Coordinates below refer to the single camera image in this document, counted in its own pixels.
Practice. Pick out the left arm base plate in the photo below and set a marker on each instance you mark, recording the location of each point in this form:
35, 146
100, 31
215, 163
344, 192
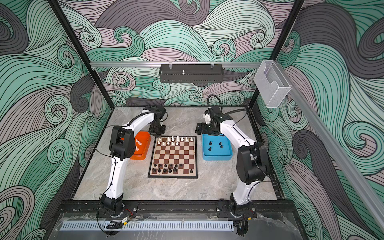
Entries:
123, 209

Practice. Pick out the blue plastic tray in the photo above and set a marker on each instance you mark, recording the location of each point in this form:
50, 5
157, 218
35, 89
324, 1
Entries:
216, 154

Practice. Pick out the aluminium rail back wall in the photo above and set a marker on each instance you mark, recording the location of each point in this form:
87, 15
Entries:
138, 64

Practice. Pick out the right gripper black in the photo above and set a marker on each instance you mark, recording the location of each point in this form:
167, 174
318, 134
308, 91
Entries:
204, 130

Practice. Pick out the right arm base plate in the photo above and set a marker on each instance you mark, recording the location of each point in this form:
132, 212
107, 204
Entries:
229, 209

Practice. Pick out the white slotted cable duct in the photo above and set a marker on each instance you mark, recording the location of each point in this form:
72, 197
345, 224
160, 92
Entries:
151, 226

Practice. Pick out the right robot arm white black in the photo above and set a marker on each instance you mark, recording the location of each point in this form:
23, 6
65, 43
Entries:
252, 158

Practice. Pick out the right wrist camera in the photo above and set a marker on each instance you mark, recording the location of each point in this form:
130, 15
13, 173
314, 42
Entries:
207, 117

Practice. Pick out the aluminium rail wall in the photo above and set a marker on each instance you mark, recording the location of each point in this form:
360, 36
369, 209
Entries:
138, 64
365, 191

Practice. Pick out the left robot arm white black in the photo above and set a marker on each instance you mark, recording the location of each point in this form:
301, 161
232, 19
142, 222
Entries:
122, 147

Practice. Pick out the orange plastic tray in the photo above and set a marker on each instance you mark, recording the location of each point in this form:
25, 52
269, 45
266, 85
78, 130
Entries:
145, 139

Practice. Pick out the folding chess board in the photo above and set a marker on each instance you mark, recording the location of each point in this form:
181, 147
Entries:
174, 157

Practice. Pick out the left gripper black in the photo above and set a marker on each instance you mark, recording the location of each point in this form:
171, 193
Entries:
157, 134

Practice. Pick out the clear plastic wall holder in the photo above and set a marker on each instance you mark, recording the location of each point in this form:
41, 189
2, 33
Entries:
272, 83

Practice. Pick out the aluminium rail right wall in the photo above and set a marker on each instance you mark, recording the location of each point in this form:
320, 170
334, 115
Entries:
365, 191

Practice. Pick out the black perforated wall tray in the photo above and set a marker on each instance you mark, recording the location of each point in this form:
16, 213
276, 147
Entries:
195, 73

